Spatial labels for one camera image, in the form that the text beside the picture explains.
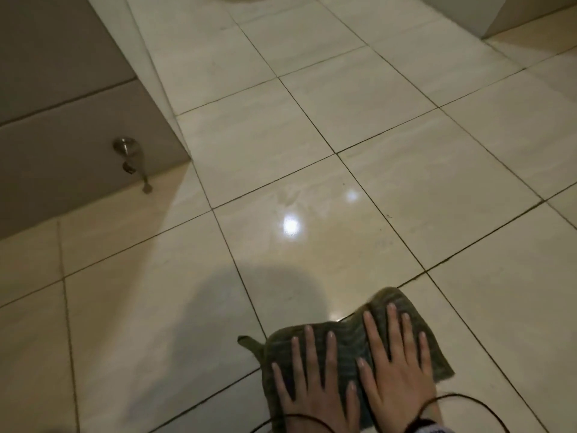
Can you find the person's left hand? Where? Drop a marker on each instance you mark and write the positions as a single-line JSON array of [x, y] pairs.
[[315, 401]]

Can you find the person's right hand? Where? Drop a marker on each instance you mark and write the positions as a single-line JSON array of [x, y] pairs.
[[396, 387]]

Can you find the person's left middle finger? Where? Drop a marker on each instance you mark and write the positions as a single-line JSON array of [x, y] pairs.
[[312, 354]]

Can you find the person's right little finger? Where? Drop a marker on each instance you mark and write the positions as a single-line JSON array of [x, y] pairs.
[[424, 354]]

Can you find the person's left little finger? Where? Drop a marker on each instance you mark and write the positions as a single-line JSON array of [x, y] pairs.
[[280, 382]]

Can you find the person's right thumb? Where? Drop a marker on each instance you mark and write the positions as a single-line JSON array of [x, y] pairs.
[[366, 376]]

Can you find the person's left thumb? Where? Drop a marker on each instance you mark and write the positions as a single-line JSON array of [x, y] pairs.
[[353, 399]]

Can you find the person's right middle finger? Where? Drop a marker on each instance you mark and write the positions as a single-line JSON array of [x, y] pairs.
[[394, 331]]

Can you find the grey-green cleaning cloth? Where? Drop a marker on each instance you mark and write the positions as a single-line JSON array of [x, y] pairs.
[[347, 342]]

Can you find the metal wall tap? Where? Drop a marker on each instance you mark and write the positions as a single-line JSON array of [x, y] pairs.
[[128, 148]]

